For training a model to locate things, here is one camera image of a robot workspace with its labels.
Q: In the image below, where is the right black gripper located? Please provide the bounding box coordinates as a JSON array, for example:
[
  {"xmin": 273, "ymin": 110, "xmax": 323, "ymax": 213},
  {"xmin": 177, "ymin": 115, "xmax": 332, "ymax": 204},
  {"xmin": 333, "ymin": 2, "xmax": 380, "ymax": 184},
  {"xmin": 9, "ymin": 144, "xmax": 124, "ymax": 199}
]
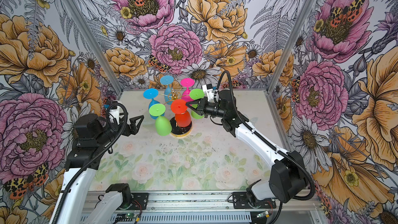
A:
[{"xmin": 186, "ymin": 96, "xmax": 227, "ymax": 119}]

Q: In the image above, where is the green wine glass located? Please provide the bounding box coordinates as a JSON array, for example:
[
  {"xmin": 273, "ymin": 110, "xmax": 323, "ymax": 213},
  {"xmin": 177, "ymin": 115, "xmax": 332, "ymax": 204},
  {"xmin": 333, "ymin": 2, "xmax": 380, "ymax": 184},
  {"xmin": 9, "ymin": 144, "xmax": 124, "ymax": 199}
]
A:
[
  {"xmin": 189, "ymin": 89, "xmax": 204, "ymax": 119},
  {"xmin": 149, "ymin": 103, "xmax": 172, "ymax": 136}
]

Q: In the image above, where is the red wine glass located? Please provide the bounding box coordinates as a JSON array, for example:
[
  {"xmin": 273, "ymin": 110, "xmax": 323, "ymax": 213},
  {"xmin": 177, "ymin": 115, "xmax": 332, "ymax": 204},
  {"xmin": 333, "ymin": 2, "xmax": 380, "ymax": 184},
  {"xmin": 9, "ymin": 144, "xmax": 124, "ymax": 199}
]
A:
[{"xmin": 171, "ymin": 99, "xmax": 191, "ymax": 128}]

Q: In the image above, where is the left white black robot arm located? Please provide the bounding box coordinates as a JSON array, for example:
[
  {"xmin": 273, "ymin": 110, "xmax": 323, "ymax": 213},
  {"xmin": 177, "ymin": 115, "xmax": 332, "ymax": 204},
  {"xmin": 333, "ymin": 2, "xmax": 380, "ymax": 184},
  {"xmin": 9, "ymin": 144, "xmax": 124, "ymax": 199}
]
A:
[{"xmin": 50, "ymin": 113, "xmax": 144, "ymax": 224}]

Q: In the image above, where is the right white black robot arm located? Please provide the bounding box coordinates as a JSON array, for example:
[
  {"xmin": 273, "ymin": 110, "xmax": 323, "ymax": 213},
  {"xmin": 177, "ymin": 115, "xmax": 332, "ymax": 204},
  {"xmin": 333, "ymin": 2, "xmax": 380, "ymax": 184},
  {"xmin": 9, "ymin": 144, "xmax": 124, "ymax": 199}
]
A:
[{"xmin": 186, "ymin": 89, "xmax": 311, "ymax": 206}]

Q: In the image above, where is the pink wine glass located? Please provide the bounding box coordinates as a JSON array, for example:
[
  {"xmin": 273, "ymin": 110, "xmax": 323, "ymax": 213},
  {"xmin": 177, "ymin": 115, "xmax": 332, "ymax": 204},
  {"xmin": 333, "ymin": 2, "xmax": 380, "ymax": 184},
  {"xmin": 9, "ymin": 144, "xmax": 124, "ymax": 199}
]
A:
[{"xmin": 180, "ymin": 78, "xmax": 195, "ymax": 102}]

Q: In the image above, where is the left blue wine glass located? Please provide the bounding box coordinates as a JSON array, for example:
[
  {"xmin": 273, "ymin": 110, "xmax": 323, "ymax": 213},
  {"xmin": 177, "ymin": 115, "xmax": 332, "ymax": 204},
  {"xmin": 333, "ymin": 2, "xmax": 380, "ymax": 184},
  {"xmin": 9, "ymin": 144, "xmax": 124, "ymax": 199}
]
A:
[{"xmin": 143, "ymin": 88, "xmax": 160, "ymax": 109}]

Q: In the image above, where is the back light blue wine glass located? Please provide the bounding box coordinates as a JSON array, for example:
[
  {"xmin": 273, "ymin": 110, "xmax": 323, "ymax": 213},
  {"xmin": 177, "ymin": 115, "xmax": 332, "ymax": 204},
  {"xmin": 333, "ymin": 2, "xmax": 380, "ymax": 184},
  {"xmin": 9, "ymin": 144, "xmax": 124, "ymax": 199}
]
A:
[{"xmin": 160, "ymin": 75, "xmax": 174, "ymax": 105}]

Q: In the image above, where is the left green circuit board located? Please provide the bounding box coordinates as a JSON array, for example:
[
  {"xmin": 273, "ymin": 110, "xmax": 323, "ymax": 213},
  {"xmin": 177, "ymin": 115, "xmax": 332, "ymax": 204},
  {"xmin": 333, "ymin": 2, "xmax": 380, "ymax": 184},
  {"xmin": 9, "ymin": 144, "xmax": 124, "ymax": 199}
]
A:
[{"xmin": 113, "ymin": 214, "xmax": 141, "ymax": 224}]

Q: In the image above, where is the green circuit board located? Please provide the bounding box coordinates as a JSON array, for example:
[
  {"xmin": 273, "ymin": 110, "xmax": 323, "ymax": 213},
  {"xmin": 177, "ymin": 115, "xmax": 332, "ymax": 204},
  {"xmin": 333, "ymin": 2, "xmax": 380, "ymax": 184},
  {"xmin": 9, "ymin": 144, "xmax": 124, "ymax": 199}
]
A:
[
  {"xmin": 256, "ymin": 211, "xmax": 270, "ymax": 219},
  {"xmin": 113, "ymin": 214, "xmax": 141, "ymax": 224}
]

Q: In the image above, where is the right green circuit board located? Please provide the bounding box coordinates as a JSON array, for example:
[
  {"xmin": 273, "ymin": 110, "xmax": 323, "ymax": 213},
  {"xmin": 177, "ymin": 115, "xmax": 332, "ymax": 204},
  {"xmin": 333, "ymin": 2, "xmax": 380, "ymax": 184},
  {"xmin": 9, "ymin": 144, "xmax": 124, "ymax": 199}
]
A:
[{"xmin": 256, "ymin": 211, "xmax": 270, "ymax": 219}]

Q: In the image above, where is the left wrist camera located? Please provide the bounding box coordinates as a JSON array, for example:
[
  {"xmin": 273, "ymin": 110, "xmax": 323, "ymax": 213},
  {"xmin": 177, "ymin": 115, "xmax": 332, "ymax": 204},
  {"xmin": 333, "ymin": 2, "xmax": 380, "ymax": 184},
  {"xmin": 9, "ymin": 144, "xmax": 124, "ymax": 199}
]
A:
[{"xmin": 107, "ymin": 105, "xmax": 122, "ymax": 125}]

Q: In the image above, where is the gold wire wine glass rack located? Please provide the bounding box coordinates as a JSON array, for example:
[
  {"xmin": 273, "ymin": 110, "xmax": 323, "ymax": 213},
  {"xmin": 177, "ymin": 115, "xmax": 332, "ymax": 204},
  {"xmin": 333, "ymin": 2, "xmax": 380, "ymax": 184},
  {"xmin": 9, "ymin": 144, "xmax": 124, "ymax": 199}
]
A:
[{"xmin": 162, "ymin": 88, "xmax": 192, "ymax": 138}]

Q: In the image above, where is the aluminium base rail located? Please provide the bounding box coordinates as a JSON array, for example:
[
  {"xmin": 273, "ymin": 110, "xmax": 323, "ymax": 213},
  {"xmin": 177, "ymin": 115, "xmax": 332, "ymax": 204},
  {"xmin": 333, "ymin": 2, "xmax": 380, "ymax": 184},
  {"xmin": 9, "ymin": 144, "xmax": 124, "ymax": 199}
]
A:
[{"xmin": 62, "ymin": 189, "xmax": 324, "ymax": 215}]

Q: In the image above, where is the white vented cable duct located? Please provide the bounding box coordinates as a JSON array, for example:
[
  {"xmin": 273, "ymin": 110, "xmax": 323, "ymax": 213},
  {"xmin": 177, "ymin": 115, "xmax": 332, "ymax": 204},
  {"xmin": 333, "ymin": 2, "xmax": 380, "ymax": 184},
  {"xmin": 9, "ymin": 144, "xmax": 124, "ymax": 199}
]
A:
[{"xmin": 79, "ymin": 212, "xmax": 252, "ymax": 224}]

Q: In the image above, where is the left black corrugated cable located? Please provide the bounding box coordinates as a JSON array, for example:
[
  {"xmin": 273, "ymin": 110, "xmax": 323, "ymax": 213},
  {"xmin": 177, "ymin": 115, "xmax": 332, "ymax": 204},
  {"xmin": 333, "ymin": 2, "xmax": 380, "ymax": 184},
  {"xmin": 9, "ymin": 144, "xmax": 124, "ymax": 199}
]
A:
[{"xmin": 51, "ymin": 102, "xmax": 129, "ymax": 224}]

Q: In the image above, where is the black corrugated cable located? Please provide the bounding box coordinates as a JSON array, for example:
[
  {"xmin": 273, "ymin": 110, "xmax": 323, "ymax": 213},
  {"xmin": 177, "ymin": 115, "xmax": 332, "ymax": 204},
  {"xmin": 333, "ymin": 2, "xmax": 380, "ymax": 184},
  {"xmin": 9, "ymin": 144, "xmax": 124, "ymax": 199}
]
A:
[
  {"xmin": 216, "ymin": 70, "xmax": 316, "ymax": 201},
  {"xmin": 51, "ymin": 102, "xmax": 129, "ymax": 224}
]

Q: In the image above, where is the right black corrugated cable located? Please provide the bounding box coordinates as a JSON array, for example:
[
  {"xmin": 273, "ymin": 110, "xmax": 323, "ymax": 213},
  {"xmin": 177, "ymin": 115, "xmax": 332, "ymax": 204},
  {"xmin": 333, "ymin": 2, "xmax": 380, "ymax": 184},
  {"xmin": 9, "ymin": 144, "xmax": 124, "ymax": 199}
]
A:
[{"xmin": 216, "ymin": 70, "xmax": 316, "ymax": 201}]

